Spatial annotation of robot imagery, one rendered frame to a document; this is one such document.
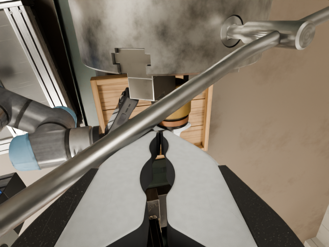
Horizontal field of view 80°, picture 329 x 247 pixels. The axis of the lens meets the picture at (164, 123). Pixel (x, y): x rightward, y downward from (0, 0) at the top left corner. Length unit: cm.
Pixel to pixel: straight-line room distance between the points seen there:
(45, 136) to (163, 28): 31
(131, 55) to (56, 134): 25
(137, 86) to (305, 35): 19
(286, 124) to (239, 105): 64
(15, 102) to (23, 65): 84
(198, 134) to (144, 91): 48
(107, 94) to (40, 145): 25
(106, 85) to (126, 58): 35
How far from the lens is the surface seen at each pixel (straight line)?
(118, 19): 25
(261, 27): 22
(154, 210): 71
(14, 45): 136
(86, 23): 29
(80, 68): 95
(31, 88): 140
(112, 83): 58
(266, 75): 196
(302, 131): 258
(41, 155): 44
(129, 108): 39
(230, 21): 26
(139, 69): 26
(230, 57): 17
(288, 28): 20
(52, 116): 53
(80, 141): 42
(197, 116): 69
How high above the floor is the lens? 146
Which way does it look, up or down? 60 degrees down
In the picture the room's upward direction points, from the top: 154 degrees clockwise
